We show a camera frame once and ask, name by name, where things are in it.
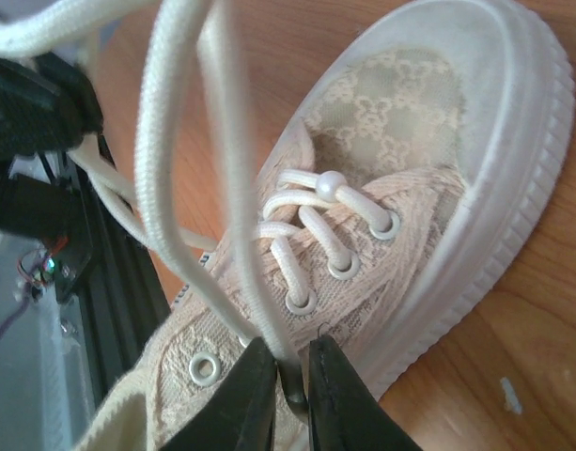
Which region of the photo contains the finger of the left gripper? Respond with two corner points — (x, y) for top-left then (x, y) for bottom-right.
(0, 53), (103, 162)

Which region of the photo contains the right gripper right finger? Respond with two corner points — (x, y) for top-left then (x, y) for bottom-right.
(308, 335), (420, 451)

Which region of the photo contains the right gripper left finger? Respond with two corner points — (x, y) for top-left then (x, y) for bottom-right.
(163, 337), (277, 451)

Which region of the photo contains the white shoelace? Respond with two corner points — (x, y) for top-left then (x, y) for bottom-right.
(0, 0), (397, 363)

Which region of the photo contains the beige lace sneaker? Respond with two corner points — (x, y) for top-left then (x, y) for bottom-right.
(78, 1), (575, 450)

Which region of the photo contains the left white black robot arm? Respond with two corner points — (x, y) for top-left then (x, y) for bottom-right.
(0, 53), (103, 240)

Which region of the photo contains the left electronics board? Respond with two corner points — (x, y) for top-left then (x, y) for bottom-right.
(16, 235), (93, 304)

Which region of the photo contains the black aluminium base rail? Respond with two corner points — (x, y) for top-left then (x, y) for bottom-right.
(55, 154), (170, 403)

